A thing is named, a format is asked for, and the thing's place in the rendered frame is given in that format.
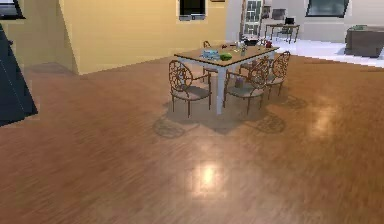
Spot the white-legged wooden dining table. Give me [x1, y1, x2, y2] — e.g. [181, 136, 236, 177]
[173, 41, 280, 116]

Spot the white paned room door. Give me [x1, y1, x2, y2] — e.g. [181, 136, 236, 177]
[239, 0, 265, 41]

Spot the pale blue dish stack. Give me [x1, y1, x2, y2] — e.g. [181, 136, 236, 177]
[200, 49, 221, 61]

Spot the brown narrow desk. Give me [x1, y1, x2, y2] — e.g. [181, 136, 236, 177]
[264, 23, 301, 45]

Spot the dark window with grey sill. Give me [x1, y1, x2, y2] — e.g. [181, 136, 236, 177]
[177, 0, 208, 22]

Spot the brown round-back dining chair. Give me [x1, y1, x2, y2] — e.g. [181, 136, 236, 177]
[168, 59, 213, 119]
[202, 40, 219, 84]
[265, 50, 292, 101]
[222, 57, 271, 116]

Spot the large dark window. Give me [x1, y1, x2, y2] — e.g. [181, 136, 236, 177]
[305, 0, 350, 19]

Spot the dark blue cabinet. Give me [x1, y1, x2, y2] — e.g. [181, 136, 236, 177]
[0, 23, 39, 128]

